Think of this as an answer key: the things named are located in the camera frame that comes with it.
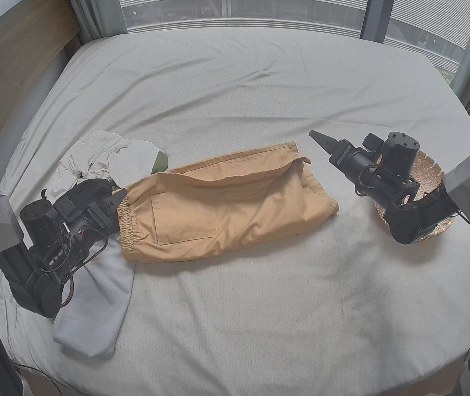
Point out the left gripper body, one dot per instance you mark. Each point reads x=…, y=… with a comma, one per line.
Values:
x=94, y=219

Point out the bed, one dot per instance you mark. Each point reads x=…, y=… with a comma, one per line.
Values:
x=259, y=76

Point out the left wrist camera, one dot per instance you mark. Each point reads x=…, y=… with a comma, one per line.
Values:
x=68, y=208

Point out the white garment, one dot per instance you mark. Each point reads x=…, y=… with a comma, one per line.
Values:
x=94, y=155

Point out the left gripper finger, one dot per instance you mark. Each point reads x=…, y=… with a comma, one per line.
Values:
x=119, y=199

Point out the pale grey garment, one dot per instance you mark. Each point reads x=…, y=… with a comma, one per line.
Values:
x=94, y=303

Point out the round woven basket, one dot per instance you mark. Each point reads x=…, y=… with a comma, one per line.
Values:
x=428, y=167

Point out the black garment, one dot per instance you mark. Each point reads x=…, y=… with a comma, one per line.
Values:
x=90, y=188

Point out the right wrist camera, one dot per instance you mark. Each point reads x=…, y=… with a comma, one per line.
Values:
x=372, y=142

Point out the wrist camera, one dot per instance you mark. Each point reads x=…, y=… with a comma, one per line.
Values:
x=372, y=142
x=68, y=208

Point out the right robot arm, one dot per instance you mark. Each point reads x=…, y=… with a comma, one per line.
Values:
x=466, y=188

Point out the tan shorts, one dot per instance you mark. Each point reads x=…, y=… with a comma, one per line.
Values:
x=226, y=204

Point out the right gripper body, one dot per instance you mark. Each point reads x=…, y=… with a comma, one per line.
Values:
x=358, y=165

